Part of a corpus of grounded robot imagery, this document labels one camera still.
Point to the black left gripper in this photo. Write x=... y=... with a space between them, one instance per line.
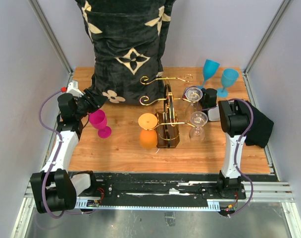
x=96 y=102

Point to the magenta plastic wine glass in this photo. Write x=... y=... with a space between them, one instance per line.
x=98 y=120

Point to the blue plastic wine glass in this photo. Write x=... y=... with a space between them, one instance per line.
x=209 y=70

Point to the teal plastic wine glass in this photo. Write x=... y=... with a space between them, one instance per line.
x=228 y=79

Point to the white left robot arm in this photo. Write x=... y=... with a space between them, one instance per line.
x=54 y=191

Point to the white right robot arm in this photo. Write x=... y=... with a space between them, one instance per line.
x=236 y=118

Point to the orange plastic wine glass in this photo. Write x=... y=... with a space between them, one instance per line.
x=148 y=136

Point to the clear wine glass rear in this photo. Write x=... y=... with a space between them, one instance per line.
x=193 y=95

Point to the clear wine glass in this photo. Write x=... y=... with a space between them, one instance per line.
x=193 y=95
x=198 y=120

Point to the clear wine glass front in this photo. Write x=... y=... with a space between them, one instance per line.
x=198 y=120

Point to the black patterned plush pillow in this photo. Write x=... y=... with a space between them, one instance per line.
x=129 y=38

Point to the black cloth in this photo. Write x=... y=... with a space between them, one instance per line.
x=261 y=129

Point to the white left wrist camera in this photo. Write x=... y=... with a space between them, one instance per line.
x=73 y=89

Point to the gold wire wine glass rack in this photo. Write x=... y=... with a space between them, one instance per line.
x=167 y=129

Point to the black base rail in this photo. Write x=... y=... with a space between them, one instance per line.
x=159 y=191

